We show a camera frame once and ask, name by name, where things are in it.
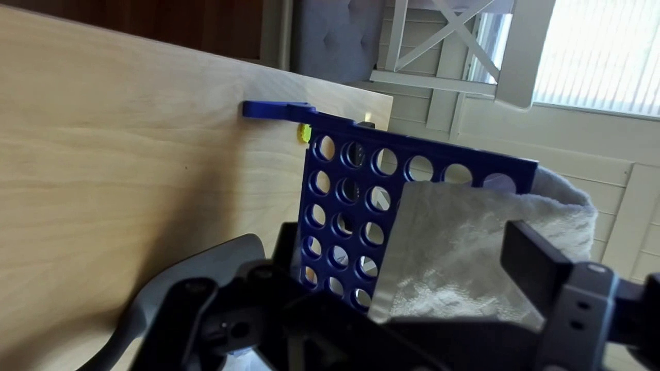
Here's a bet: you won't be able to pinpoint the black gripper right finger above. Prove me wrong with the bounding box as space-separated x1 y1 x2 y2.
498 218 576 326

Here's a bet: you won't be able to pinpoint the white window blinds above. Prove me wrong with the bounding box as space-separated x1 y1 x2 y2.
531 0 660 119

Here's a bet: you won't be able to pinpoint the white frame stand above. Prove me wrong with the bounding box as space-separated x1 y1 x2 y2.
369 0 559 111

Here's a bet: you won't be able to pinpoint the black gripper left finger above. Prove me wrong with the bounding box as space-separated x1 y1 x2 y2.
269 220 305 284

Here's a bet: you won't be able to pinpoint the gray spatula with silver handle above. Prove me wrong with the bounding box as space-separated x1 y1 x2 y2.
77 234 269 371

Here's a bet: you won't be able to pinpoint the blue perforated game rack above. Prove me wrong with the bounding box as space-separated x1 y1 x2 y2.
242 99 541 326

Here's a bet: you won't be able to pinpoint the gray tufted chair back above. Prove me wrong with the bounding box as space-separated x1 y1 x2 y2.
291 0 387 89

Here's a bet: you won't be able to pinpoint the white cloth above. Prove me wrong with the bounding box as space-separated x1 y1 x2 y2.
366 163 599 326

